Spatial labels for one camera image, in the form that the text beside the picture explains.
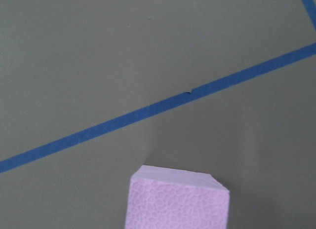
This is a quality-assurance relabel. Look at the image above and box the light pink foam block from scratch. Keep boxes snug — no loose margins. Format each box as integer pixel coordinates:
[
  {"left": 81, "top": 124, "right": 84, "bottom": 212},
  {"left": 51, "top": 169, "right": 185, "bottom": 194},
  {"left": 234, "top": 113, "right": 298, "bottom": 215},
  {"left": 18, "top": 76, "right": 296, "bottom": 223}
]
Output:
[{"left": 124, "top": 165, "right": 230, "bottom": 229}]

